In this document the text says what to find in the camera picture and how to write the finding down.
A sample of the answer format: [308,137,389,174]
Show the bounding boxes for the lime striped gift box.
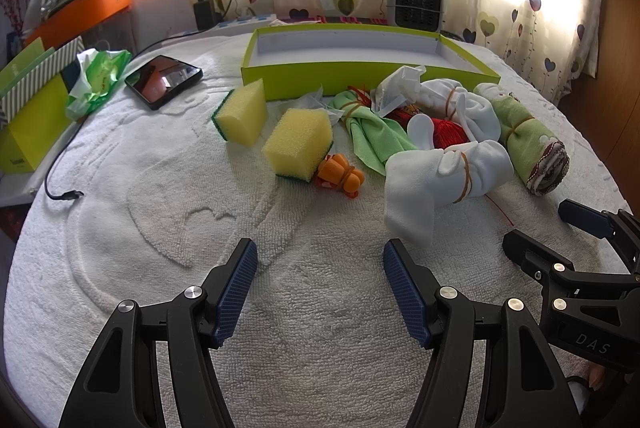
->
[0,36,86,174]

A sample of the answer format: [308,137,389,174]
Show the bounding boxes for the pink blossom branches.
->
[0,0,26,36]

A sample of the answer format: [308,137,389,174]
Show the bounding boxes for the lime green shallow box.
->
[241,23,502,102]

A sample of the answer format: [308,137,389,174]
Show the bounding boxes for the orange tray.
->
[22,0,132,52]

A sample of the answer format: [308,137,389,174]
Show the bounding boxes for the black charging cable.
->
[44,108,91,201]
[131,28,211,59]

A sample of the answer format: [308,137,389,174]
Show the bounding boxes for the small white wrapper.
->
[295,83,332,114]

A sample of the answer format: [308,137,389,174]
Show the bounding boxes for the white power strip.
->
[220,11,278,29]

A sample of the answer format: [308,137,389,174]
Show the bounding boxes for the green cloth bundle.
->
[327,91,418,176]

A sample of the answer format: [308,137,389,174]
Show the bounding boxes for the green towel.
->
[472,82,571,196]

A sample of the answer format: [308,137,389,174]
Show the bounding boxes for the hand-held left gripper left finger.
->
[59,238,259,428]

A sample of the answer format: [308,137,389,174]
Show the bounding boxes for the red tassel knot ornament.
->
[350,83,471,149]

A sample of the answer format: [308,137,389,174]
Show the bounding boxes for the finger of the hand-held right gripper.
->
[502,229,640,314]
[558,199,640,276]

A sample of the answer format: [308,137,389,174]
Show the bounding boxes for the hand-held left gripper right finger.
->
[382,238,583,428]

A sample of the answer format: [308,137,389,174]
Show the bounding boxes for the orange soft toy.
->
[315,153,366,199]

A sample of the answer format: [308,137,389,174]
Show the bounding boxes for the white sock bundle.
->
[384,141,516,246]
[407,78,501,151]

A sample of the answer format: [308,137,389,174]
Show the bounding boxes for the yellow green-backed sponge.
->
[262,108,334,181]
[211,78,269,144]

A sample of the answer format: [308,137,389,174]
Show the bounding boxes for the black charger adapter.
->
[193,0,236,32]

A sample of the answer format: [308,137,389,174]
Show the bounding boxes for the black smartphone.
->
[124,55,204,110]

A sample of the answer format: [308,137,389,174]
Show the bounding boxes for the grey portable heater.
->
[385,0,446,34]

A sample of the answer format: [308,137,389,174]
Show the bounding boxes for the green plastic bag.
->
[65,48,133,121]

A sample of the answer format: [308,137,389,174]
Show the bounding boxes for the plaid cloth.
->
[280,11,391,26]

